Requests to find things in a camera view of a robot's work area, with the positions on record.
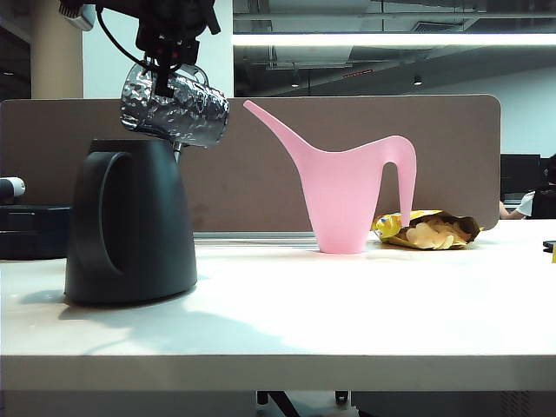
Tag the small black flat object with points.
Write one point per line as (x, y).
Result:
(548, 246)

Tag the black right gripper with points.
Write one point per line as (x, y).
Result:
(174, 21)

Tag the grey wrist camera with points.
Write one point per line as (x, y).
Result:
(80, 13)

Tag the dark blue box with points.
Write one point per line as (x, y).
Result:
(30, 232)

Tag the white cylindrical object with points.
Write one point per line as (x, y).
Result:
(12, 187)

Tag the person in white shirt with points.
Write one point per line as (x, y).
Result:
(526, 204)

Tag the long ceiling light strip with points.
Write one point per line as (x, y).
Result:
(391, 39)

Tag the black table leg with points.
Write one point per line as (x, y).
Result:
(278, 404)

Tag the black table bracket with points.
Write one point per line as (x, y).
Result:
(342, 396)

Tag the silver desk rail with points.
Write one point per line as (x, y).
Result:
(260, 241)

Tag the pink plastic watering can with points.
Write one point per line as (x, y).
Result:
(339, 182)

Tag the black computer monitor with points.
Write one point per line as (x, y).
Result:
(519, 171)

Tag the yellow chip bag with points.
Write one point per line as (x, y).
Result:
(434, 234)

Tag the brown desk divider panel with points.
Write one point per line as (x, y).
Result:
(243, 182)

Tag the black electric kettle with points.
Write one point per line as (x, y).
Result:
(143, 217)

